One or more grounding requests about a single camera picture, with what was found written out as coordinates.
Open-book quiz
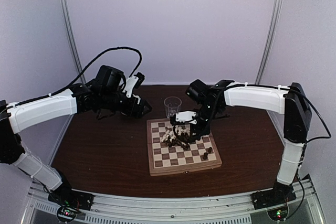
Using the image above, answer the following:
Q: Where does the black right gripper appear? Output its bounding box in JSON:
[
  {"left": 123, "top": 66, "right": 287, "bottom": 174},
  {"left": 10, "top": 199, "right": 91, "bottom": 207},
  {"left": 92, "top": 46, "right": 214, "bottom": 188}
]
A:
[{"left": 191, "top": 102, "right": 221, "bottom": 138}]

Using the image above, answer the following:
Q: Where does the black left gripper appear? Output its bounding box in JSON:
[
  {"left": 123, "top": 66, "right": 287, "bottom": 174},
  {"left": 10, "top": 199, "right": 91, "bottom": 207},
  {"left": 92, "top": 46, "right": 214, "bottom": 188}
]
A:
[{"left": 100, "top": 90, "right": 152, "bottom": 119}]

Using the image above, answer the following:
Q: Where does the dark chess piece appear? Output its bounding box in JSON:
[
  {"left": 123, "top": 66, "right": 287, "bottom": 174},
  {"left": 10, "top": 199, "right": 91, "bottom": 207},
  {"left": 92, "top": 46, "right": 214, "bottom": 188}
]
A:
[{"left": 207, "top": 147, "right": 213, "bottom": 154}]

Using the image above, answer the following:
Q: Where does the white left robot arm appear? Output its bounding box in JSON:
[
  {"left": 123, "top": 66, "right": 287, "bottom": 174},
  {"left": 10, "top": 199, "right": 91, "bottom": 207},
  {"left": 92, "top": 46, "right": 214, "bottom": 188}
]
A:
[{"left": 1, "top": 65, "right": 152, "bottom": 205}]

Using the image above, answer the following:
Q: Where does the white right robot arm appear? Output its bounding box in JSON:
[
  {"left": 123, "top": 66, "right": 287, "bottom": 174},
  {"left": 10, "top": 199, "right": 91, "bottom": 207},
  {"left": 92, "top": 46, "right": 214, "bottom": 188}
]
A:
[{"left": 176, "top": 79, "right": 312, "bottom": 204}]

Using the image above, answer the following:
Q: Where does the pile of dark chess pieces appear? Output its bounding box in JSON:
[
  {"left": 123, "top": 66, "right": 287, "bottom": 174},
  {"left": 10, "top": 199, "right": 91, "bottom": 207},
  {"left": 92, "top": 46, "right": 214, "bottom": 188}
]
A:
[{"left": 162, "top": 133, "right": 190, "bottom": 151}]

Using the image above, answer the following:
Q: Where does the wooden chess board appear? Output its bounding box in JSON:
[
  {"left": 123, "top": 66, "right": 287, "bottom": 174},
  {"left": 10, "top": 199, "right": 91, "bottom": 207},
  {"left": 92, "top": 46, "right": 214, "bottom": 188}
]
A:
[{"left": 146, "top": 119, "right": 222, "bottom": 176}]

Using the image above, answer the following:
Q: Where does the clear drinking glass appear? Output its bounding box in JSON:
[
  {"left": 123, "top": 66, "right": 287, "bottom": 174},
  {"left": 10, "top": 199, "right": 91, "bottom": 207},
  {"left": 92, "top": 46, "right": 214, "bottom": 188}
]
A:
[{"left": 164, "top": 97, "right": 182, "bottom": 118}]

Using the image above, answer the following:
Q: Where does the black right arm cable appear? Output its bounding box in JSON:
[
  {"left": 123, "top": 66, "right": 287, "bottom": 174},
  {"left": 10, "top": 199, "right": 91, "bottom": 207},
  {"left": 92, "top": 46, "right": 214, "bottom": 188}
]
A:
[{"left": 246, "top": 83, "right": 332, "bottom": 143}]

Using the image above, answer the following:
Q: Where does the aluminium frame post left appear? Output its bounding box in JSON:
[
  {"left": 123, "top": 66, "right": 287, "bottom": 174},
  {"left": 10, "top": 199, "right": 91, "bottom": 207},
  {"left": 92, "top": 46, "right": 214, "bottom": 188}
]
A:
[{"left": 60, "top": 0, "right": 83, "bottom": 74}]

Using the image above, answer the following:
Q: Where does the aluminium frame post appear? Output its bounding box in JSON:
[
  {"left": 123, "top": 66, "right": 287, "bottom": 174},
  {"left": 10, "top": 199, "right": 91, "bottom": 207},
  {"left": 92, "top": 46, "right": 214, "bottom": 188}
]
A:
[
  {"left": 60, "top": 0, "right": 83, "bottom": 74},
  {"left": 253, "top": 0, "right": 287, "bottom": 90}
]

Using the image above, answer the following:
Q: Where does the aluminium front rail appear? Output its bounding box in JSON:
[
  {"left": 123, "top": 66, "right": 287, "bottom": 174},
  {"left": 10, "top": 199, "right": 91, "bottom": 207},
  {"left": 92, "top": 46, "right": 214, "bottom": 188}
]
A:
[{"left": 22, "top": 176, "right": 320, "bottom": 224}]

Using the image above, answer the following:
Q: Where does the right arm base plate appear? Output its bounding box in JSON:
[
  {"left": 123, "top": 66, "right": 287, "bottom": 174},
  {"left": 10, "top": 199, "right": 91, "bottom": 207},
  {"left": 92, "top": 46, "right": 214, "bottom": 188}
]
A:
[{"left": 251, "top": 189, "right": 297, "bottom": 210}]

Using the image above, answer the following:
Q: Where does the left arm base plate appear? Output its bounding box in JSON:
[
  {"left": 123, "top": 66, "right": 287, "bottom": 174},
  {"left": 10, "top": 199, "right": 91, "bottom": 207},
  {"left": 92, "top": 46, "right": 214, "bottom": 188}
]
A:
[{"left": 48, "top": 191, "right": 94, "bottom": 210}]

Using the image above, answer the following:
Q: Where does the aluminium frame post right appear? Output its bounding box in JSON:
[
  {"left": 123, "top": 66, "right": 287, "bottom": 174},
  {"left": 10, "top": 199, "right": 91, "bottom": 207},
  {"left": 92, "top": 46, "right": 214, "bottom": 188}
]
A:
[{"left": 253, "top": 0, "right": 287, "bottom": 90}]

